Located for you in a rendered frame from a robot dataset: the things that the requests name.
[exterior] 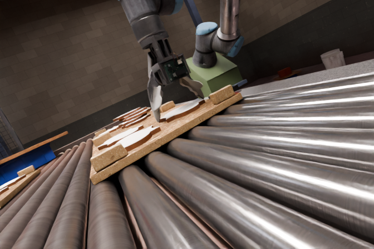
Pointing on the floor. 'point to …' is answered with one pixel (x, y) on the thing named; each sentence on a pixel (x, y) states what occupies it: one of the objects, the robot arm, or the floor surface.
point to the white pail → (334, 60)
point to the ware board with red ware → (286, 74)
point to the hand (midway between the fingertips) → (181, 110)
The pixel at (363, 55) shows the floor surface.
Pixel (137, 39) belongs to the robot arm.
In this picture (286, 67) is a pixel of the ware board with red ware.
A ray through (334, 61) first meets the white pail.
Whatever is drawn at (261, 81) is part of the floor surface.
